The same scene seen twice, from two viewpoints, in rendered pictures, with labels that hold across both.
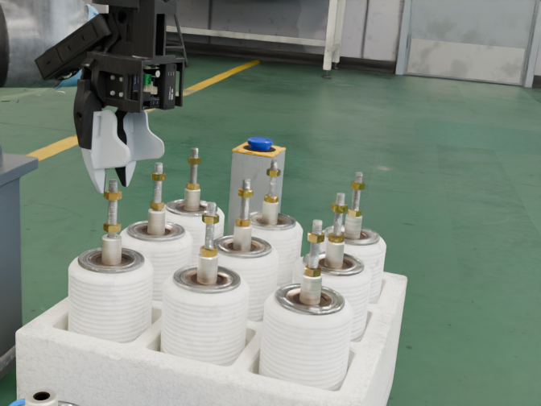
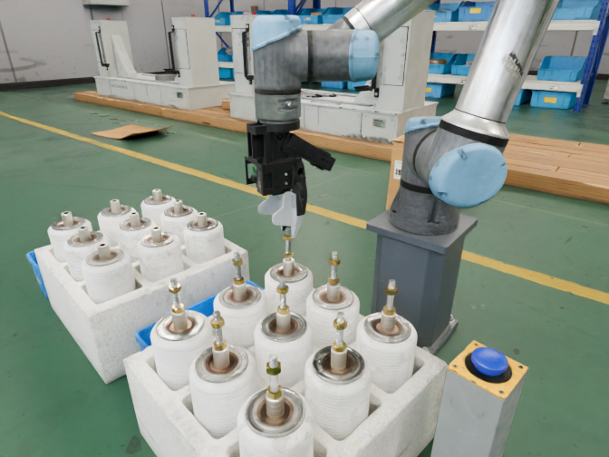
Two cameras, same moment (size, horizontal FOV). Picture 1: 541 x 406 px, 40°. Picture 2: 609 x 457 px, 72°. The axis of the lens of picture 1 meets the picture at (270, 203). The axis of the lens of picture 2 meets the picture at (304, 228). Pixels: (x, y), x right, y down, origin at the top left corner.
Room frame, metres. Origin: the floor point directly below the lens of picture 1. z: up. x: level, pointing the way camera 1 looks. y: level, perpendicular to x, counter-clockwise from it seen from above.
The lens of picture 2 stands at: (1.18, -0.42, 0.68)
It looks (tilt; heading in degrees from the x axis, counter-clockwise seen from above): 25 degrees down; 120
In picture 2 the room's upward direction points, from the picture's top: straight up
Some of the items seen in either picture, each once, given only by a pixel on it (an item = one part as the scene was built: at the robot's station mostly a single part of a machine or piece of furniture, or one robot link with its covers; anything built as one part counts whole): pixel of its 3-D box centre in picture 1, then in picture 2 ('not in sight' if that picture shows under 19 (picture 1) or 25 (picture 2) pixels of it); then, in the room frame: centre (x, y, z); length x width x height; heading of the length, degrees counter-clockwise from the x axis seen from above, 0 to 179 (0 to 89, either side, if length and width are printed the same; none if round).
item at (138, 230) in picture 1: (155, 231); (333, 297); (0.91, 0.14, 0.25); 0.08 x 0.08 x 0.01
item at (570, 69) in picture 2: not in sight; (563, 68); (1.16, 4.77, 0.36); 0.50 x 0.38 x 0.21; 81
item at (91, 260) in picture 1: (111, 260); (288, 272); (0.79, 0.18, 0.25); 0.08 x 0.08 x 0.01
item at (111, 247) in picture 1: (111, 250); (288, 267); (0.79, 0.18, 0.26); 0.02 x 0.02 x 0.03
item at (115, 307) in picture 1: (109, 332); (289, 310); (0.79, 0.18, 0.16); 0.10 x 0.10 x 0.18
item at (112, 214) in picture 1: (112, 212); (288, 246); (0.79, 0.18, 0.31); 0.01 x 0.01 x 0.08
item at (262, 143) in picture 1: (259, 145); (488, 363); (1.17, 0.03, 0.32); 0.04 x 0.04 x 0.02
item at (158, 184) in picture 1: (157, 191); (333, 271); (0.91, 0.14, 0.31); 0.01 x 0.01 x 0.08
